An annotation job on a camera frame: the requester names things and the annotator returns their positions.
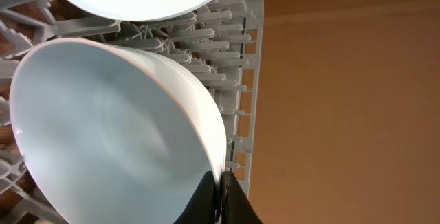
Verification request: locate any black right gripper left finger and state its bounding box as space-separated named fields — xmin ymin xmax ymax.
xmin=175 ymin=171 xmax=217 ymax=224

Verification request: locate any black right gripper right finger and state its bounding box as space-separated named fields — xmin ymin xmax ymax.
xmin=221 ymin=171 xmax=263 ymax=224

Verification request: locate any small light blue bowl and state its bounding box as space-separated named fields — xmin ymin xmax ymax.
xmin=10 ymin=38 xmax=227 ymax=223

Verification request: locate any grey dishwasher rack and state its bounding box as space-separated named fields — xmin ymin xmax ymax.
xmin=1 ymin=0 xmax=263 ymax=223

